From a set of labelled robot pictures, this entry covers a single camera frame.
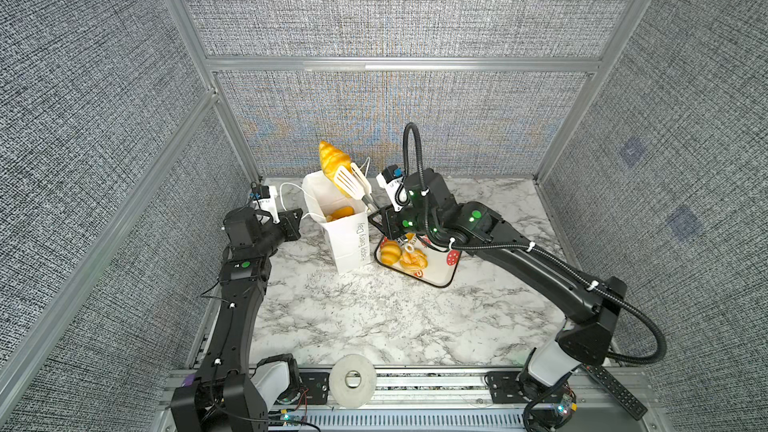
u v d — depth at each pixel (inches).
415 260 36.4
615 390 28.2
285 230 27.0
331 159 26.9
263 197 26.0
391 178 23.4
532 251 17.6
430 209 19.8
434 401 28.8
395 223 23.6
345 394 28.4
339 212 39.1
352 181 26.5
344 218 29.6
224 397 14.9
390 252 36.1
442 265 36.7
